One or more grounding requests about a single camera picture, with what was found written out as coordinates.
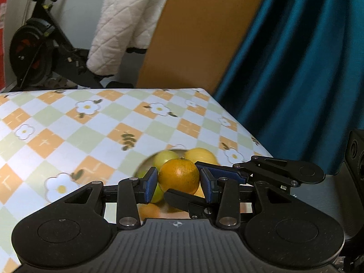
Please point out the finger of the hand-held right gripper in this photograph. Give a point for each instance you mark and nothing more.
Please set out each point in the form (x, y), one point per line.
(227, 173)
(182, 200)

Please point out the large yellow lemon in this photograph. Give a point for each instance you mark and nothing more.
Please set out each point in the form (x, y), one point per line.
(202, 155)

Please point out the white quilted jacket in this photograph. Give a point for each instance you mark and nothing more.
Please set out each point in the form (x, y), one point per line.
(122, 25)

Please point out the beige plate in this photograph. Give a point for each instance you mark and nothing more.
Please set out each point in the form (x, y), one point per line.
(145, 166)

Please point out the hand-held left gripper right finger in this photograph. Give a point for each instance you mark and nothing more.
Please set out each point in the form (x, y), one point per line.
(206, 187)

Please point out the green lime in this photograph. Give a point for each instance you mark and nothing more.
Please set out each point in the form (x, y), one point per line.
(157, 196)

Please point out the wooden board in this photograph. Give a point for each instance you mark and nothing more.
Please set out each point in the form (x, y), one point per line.
(199, 34)

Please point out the black exercise bike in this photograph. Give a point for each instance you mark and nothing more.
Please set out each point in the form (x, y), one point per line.
(37, 51)

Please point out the yellow-green round fruit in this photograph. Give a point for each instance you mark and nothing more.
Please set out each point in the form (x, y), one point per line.
(165, 159)

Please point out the round orange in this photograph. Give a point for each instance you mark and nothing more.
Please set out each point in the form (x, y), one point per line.
(149, 212)
(179, 176)

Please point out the checkered floral tablecloth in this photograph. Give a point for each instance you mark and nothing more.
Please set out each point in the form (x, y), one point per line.
(85, 148)

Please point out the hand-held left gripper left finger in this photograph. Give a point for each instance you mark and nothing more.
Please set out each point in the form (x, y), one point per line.
(150, 183)

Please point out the printed backdrop cloth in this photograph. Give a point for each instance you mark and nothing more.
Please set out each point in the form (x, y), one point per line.
(1, 34)

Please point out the teal curtain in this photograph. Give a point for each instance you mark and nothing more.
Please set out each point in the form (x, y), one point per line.
(307, 62)

